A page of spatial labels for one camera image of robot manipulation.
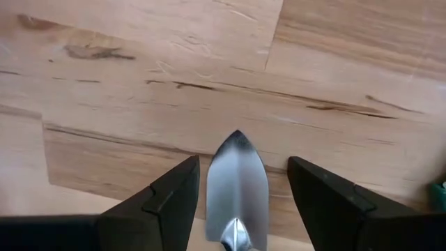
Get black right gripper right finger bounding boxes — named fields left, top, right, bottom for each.
left=287, top=156, right=390, bottom=251

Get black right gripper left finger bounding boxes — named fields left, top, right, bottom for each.
left=99, top=155, right=201, bottom=251

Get wide silver trowel wooden handle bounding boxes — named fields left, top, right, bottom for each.
left=204, top=129, right=270, bottom=251

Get cream canvas bag green straps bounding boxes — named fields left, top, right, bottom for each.
left=430, top=181, right=446, bottom=213

